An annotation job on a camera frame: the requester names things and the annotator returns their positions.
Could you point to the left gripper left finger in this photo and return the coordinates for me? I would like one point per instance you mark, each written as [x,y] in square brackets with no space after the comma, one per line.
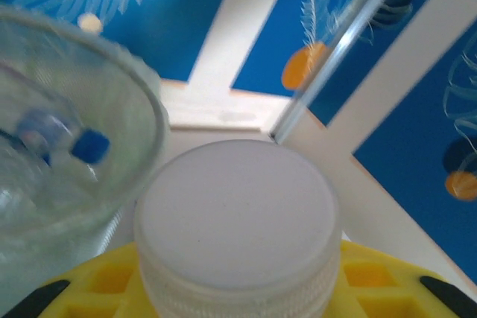
[93,295]

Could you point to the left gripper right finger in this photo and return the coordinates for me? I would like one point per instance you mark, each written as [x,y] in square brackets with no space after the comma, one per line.
[391,288]

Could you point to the blue cap water bottle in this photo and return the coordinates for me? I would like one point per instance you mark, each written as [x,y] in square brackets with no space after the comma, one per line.
[91,146]

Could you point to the blue label bottle white cap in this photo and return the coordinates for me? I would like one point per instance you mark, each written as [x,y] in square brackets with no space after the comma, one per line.
[238,213]

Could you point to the translucent bin with green liner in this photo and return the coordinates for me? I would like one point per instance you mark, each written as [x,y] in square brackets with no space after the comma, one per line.
[123,109]

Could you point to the aluminium frame post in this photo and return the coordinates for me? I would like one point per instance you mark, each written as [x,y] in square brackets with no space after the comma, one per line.
[335,53]

